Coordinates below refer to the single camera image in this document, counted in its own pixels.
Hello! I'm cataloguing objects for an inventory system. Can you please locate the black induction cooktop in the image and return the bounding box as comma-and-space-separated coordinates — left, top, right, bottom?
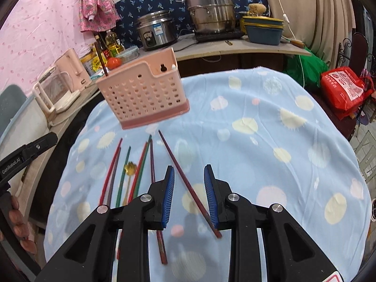
195, 29, 246, 43

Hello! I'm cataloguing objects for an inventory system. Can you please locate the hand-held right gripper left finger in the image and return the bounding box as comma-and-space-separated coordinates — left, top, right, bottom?
35, 165, 176, 282

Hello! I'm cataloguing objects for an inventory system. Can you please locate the brown loofah sponge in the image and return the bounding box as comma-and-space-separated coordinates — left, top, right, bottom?
248, 3, 268, 16

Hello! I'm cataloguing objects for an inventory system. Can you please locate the cooking oil bottle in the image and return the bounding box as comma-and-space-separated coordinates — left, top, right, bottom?
104, 29, 124, 58

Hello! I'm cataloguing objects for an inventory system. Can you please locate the pink floral garment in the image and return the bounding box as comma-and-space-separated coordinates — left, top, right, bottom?
73, 0, 121, 33

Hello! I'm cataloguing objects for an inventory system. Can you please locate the dark sauce bottle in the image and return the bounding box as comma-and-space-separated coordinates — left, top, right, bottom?
94, 35, 109, 62

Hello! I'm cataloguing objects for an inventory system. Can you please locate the beige side table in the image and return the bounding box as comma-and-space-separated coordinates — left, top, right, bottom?
18, 78, 103, 230

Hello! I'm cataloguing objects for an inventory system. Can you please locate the silver rice cooker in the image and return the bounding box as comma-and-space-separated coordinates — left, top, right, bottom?
137, 10, 178, 50

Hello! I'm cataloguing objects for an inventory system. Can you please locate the blue yellow-rimmed basin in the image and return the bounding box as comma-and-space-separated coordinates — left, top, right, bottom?
241, 16, 285, 30
245, 25, 284, 46

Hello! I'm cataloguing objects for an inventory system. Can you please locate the dark metal chair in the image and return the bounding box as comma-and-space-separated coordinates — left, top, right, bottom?
338, 32, 369, 74

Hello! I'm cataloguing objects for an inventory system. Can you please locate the pink dotted curtain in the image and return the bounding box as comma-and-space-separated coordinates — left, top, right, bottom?
0, 0, 97, 100

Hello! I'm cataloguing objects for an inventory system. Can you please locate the red chopstick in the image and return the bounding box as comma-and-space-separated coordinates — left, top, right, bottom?
116, 142, 148, 260
99, 138, 123, 206

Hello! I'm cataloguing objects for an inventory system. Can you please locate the red plastic bag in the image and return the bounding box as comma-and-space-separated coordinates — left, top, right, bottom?
320, 67, 373, 121

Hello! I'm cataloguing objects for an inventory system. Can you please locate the stainless steel steamer pot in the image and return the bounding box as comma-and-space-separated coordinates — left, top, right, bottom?
184, 0, 244, 34

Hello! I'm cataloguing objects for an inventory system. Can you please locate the white cord with switch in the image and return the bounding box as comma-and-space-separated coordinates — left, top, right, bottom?
272, 0, 294, 40

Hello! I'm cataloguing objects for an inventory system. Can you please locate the wooden-handled knife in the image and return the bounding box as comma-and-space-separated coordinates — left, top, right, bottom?
280, 36, 306, 48

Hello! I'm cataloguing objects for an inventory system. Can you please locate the wooden board counter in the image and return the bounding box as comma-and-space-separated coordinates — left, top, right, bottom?
172, 32, 312, 63

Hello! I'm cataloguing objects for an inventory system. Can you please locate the person's left hand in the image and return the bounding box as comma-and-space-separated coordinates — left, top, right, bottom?
8, 195, 37, 255

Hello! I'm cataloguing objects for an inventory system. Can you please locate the white tub blue rim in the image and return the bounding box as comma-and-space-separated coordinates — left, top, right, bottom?
0, 95, 50, 159

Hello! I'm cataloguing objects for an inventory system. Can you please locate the glass container green lid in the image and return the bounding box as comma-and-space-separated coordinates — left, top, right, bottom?
116, 46, 139, 65

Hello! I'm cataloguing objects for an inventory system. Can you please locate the pink perforated utensil basket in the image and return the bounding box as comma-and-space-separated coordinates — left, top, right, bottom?
96, 47, 190, 130

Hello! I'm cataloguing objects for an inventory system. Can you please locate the gold spoon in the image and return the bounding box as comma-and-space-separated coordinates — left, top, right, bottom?
123, 161, 138, 206

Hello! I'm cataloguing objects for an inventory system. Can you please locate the green plastic bag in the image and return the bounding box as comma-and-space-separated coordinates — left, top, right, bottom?
286, 47, 328, 90

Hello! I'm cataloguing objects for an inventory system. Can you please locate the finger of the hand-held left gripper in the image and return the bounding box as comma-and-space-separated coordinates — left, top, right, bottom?
21, 132, 59, 161

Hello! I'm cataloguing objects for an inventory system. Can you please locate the blue spotted tablecloth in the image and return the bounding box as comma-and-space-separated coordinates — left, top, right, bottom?
44, 66, 375, 282

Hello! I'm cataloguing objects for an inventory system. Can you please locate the beige curtain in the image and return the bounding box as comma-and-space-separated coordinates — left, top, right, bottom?
261, 0, 357, 65

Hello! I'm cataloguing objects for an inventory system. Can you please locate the grey chopstick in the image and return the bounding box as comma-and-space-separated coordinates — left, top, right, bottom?
106, 150, 121, 206

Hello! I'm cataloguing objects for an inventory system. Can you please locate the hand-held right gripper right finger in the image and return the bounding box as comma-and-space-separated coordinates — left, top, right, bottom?
203, 164, 343, 282

